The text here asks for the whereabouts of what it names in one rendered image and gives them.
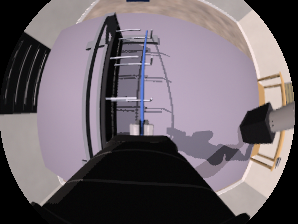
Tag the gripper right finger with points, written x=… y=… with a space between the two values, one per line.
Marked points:
x=148 y=128

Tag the black patch panel rack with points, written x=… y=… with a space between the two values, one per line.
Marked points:
x=105 y=110

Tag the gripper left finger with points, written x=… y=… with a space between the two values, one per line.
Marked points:
x=135 y=129

